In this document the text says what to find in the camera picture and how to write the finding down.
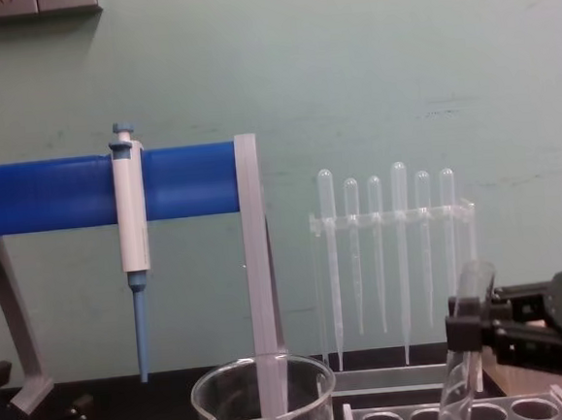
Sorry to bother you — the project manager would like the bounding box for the grey wall socket panel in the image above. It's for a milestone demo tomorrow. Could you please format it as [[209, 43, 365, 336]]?
[[0, 0, 104, 26]]

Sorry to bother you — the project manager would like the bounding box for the white and blue micropipette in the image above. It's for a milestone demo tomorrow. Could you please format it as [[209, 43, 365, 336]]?
[[106, 119, 162, 384]]

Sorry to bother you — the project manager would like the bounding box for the clear acrylic dropper rack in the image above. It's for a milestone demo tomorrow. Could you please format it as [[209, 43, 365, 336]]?
[[307, 196, 492, 404]]

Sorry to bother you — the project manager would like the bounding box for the clear glass test tube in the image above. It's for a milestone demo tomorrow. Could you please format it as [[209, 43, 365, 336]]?
[[424, 257, 509, 420]]

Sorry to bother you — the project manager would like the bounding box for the clear glass beaker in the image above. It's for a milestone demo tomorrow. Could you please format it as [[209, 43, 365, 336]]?
[[187, 348, 341, 420]]

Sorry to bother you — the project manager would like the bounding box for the blue and grey pipette stand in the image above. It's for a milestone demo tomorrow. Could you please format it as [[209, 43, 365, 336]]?
[[0, 131, 297, 420]]

